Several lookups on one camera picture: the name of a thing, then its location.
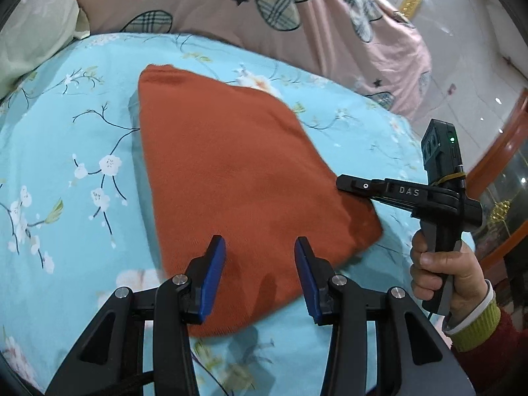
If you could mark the wooden glass cabinet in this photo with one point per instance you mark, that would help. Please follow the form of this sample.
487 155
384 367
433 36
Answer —
505 142

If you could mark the person's right hand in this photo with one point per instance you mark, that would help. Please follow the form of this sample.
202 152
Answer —
468 272

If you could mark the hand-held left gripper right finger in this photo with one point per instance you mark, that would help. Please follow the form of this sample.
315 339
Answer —
307 280

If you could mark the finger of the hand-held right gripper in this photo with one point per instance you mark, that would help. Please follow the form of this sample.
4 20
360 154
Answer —
359 185

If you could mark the orange knit t-shirt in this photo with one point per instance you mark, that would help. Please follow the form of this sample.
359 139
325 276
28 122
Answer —
231 165

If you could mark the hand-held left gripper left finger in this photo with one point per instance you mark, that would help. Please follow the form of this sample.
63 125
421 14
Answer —
212 280

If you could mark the blue floral bedsheet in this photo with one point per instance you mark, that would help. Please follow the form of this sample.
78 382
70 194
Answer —
62 132

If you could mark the pink quilt with plaid hearts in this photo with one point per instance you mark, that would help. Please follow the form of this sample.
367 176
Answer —
206 4

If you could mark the cream pillow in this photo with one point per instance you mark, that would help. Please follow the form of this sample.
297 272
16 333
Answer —
33 29

